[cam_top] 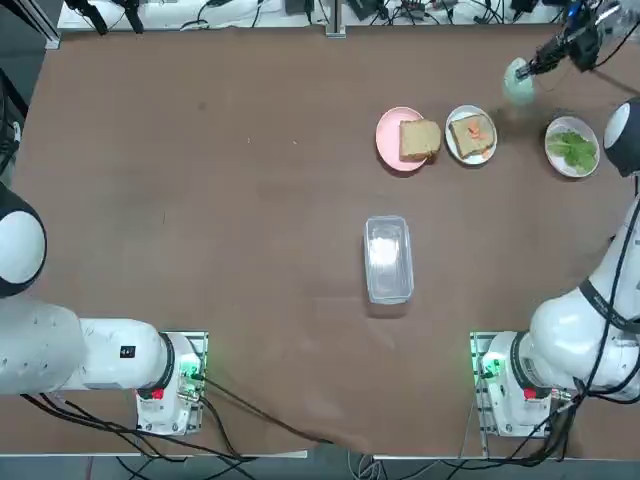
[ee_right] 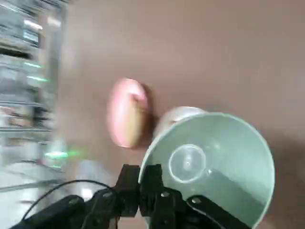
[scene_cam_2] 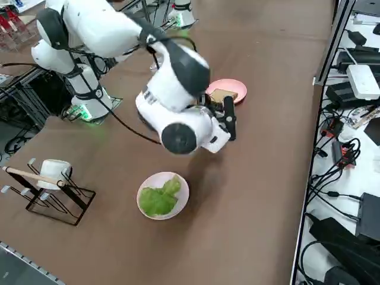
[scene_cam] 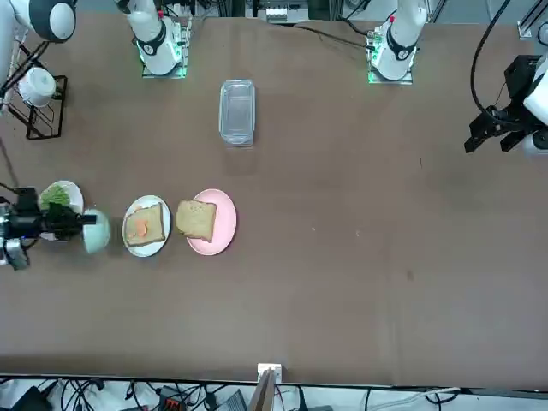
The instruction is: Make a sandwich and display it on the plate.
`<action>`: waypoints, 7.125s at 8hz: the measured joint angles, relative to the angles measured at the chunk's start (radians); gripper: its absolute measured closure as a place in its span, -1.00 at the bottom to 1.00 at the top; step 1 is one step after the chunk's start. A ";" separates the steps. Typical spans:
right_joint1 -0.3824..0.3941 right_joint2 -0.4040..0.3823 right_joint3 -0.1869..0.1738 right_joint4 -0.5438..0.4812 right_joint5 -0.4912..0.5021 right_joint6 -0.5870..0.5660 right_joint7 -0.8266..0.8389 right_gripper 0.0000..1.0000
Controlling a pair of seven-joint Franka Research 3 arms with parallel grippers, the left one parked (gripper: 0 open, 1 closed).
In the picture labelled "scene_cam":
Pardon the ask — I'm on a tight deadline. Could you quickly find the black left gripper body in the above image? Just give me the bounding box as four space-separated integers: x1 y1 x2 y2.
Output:
496 54 541 119

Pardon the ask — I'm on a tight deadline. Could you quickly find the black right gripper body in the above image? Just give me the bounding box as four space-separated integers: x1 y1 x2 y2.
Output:
8 187 44 239

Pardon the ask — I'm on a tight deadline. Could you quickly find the green lettuce leaf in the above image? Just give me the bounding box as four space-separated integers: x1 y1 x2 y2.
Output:
40 182 72 211

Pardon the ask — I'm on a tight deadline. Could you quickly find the green bowl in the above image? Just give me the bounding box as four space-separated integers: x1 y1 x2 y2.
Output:
80 208 111 254

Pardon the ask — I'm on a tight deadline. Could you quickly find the brown bread slice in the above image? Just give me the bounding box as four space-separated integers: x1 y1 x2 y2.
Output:
123 202 167 248
176 200 218 242

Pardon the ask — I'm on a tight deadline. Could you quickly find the white round plate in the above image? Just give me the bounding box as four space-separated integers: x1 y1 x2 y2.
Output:
123 194 171 258
36 179 85 241

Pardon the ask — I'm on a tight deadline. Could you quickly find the pink round plate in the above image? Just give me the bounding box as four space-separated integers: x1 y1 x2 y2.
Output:
184 188 238 257

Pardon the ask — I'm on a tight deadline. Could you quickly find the white cup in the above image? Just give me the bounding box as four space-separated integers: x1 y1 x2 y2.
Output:
17 66 57 108

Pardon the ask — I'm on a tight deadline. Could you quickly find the clear plastic container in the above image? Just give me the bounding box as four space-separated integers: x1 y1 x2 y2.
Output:
218 78 258 149

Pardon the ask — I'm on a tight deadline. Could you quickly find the black device with red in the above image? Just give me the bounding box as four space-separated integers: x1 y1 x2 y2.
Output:
158 387 189 411

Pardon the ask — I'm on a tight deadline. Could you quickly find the white power strip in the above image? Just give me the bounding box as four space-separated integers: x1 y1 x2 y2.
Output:
264 2 289 23

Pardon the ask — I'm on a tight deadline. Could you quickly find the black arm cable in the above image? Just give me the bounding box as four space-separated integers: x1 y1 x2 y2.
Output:
470 0 513 115

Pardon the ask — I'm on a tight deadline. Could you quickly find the aluminium rail bracket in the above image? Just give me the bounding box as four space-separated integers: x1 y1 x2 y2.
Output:
516 0 548 40

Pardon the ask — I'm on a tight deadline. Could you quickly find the black wire cup rack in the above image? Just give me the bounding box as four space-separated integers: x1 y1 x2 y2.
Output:
8 72 69 141

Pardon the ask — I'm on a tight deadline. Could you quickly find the black base cable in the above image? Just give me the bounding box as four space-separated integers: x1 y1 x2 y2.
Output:
290 16 373 51

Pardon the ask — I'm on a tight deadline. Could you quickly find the aluminium camera post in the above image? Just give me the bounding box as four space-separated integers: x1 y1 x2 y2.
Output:
256 362 284 411

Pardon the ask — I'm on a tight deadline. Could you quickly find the white cable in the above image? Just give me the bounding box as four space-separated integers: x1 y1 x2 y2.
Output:
376 387 463 408

